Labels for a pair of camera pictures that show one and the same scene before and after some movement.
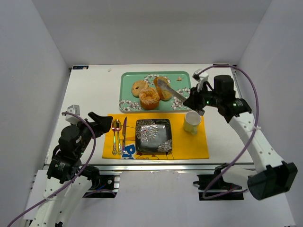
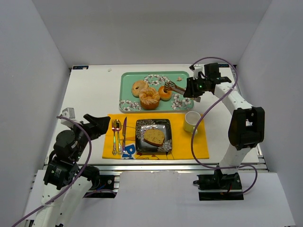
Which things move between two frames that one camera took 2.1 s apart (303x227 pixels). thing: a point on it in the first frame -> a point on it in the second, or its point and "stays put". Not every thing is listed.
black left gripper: (93, 123) stays put
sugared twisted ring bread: (149, 99) stays put
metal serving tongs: (165, 87) -> (170, 86)
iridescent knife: (124, 131) stays put
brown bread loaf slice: (163, 94) -> (154, 136)
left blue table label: (80, 67) stays put
